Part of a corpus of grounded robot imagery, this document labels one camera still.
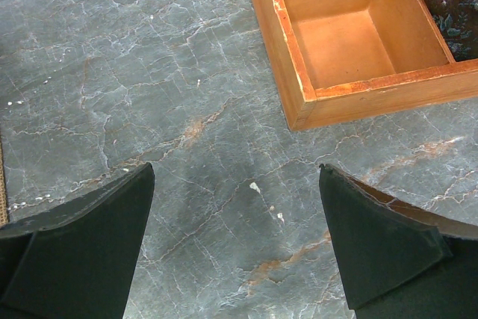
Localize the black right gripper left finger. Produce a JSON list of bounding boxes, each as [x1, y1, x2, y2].
[[1, 163, 155, 318]]

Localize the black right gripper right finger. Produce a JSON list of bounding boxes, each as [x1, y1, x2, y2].
[[319, 164, 477, 318]]

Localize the orange wooden divided tray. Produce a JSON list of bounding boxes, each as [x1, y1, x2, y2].
[[252, 0, 477, 130]]

